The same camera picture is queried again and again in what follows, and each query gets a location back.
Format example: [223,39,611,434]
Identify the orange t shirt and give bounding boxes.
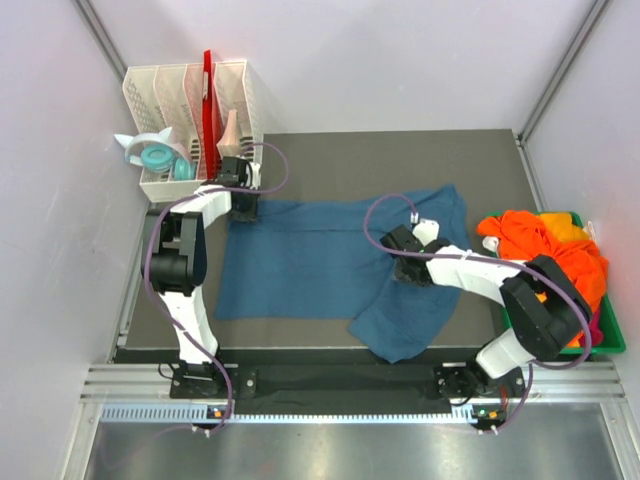
[475,209,610,346]

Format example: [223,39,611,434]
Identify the grey slotted cable duct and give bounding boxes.
[100,403,502,425]

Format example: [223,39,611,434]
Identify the aluminium frame post right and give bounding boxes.
[515,0,612,148]

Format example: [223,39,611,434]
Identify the teal cat ear headphones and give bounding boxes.
[114,127,196,181]

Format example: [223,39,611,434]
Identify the aluminium frame post left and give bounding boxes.
[71,0,128,84]

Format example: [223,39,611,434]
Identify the white t shirt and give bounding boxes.
[482,236,500,253]

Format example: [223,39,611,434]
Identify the green plastic basket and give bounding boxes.
[487,211,627,357]

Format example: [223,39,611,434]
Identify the blue t shirt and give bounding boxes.
[214,185,470,363]

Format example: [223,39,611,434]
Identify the red folder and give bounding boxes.
[201,50,221,181]

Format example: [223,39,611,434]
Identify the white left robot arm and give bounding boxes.
[141,157,261,397]

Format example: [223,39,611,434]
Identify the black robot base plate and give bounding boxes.
[169,348,524,414]

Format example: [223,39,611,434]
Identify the aluminium frame post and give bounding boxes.
[71,0,128,84]
[515,0,612,148]

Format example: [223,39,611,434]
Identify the magenta t shirt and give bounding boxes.
[588,307,604,347]

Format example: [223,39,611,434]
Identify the beige book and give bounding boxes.
[217,109,242,157]

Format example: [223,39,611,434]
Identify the white file organizer rack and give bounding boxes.
[122,60,264,203]

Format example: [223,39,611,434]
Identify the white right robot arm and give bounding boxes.
[380,224,591,396]

